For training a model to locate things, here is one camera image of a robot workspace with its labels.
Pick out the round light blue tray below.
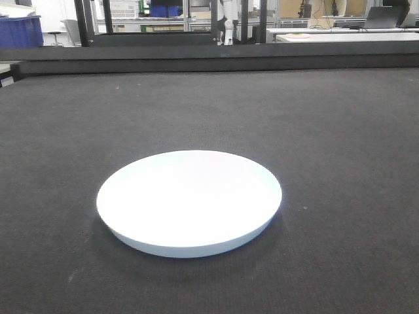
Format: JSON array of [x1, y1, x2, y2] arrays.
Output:
[[96, 150, 282, 258]]

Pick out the blue storage bins on shelf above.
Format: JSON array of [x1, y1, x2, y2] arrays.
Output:
[[150, 0, 183, 18]]

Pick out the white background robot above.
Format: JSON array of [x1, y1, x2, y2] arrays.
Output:
[[217, 0, 238, 45]]

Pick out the grey stool chair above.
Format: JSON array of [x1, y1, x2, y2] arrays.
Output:
[[47, 19, 82, 47]]

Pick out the white lab table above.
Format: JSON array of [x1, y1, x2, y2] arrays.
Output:
[[266, 27, 418, 43]]

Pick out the grey laptop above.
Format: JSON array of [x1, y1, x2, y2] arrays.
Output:
[[363, 7, 404, 29]]

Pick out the blue plastic crate background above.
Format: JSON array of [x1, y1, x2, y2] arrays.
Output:
[[0, 16, 44, 48]]

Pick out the black metal frame rack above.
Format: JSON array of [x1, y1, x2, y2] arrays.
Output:
[[75, 1, 267, 48]]

